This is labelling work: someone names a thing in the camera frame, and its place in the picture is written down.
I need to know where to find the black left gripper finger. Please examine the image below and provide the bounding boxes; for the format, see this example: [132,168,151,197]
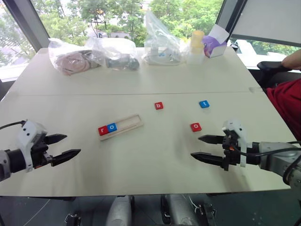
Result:
[44,134,68,145]
[50,148,81,167]

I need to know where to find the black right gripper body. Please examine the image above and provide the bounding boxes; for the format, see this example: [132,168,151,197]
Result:
[220,129,242,171]

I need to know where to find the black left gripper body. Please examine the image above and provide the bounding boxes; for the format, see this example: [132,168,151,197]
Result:
[30,134,55,169]

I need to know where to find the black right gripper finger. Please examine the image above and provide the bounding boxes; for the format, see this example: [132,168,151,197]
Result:
[190,152,227,167]
[198,135,225,145]

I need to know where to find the silver robot right leg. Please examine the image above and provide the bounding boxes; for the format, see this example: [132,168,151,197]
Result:
[160,194,216,226]

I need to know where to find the silver robot leg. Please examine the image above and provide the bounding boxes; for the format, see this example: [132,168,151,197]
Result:
[105,195,136,226]
[160,194,216,226]

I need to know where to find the wooden letter tray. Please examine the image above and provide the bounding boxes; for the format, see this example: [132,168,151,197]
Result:
[98,114,144,141]

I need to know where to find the silver robot left leg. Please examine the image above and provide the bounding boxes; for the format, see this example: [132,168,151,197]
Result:
[105,195,136,226]

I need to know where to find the plastic bag with pink items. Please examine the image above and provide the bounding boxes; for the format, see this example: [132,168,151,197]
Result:
[48,38,104,76]

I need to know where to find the person in red shirt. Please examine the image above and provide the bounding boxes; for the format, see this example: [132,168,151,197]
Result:
[266,48,301,142]

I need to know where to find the black office chair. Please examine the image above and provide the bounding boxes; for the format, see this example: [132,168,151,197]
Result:
[256,61,301,91]

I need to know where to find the purple and white box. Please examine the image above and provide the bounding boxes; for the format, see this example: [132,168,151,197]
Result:
[202,24,230,58]

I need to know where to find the yellow capped bottle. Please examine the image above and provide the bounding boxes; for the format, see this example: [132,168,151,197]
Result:
[187,30,205,65]

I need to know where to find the plastic bag with grey items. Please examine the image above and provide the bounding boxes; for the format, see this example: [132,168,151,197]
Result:
[85,37,140,72]

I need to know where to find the tall clear plastic bag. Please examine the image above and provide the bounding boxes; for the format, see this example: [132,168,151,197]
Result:
[142,10,189,66]

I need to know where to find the white roller blind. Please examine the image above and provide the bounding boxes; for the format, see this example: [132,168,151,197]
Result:
[215,0,301,48]

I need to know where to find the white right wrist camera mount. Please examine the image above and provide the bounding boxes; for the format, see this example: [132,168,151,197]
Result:
[222,119,248,168]

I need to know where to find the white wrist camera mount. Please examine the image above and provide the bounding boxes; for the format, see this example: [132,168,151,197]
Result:
[222,119,248,168]
[17,120,48,172]

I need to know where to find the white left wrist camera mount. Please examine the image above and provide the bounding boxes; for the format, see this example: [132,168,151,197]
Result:
[17,120,48,172]

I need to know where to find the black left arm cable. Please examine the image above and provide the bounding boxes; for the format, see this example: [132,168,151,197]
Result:
[0,120,26,130]

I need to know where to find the dark window frame post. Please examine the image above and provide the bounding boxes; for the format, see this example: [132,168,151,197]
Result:
[4,0,51,53]

